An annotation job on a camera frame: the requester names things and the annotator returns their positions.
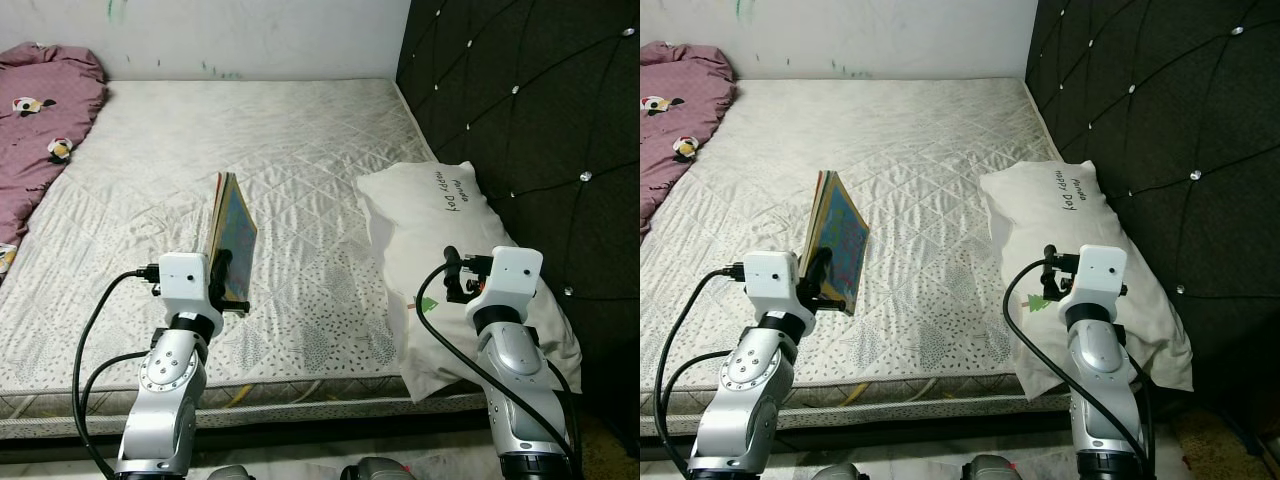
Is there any white pillow with green tree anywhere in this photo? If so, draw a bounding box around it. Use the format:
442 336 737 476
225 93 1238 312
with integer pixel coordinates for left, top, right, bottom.
355 162 583 403
978 160 1196 401

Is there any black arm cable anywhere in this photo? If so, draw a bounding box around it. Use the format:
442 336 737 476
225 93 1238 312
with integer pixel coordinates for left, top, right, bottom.
1002 260 1151 471
415 262 576 471
655 265 746 480
72 265 161 480

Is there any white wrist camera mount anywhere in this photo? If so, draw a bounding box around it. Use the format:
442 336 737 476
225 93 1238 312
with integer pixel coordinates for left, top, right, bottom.
742 252 801 321
1060 245 1128 323
465 247 544 326
157 252 214 323

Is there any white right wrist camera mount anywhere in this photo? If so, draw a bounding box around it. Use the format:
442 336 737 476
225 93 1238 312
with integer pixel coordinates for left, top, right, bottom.
1060 245 1128 323
465 247 544 326

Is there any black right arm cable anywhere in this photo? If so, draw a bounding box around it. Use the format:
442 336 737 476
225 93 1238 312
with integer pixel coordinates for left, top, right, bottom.
415 262 576 471
1002 260 1151 471

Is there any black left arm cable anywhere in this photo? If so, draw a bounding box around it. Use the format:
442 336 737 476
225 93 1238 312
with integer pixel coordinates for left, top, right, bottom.
72 265 161 480
655 265 746 480

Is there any white quilted mattress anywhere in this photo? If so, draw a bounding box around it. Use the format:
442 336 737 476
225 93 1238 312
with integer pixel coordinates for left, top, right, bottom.
0 78 501 441
640 78 1131 436

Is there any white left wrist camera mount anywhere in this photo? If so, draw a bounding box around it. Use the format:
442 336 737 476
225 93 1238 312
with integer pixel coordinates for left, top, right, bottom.
742 252 801 321
157 252 214 323

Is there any purple blanket with panda prints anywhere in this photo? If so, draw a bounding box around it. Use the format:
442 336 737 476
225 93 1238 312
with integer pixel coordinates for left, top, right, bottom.
640 40 739 236
0 42 109 281

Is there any colourful children's book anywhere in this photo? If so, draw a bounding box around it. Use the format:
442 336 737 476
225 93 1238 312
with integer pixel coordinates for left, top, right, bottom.
207 172 259 316
800 170 871 317

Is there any black tufted headboard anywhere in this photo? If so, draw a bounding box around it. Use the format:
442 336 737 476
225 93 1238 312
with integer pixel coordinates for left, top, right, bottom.
395 0 641 441
1025 0 1280 441

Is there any right robot leg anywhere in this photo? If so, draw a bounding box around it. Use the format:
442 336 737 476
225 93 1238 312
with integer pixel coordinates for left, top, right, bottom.
960 455 1021 480
340 457 416 480

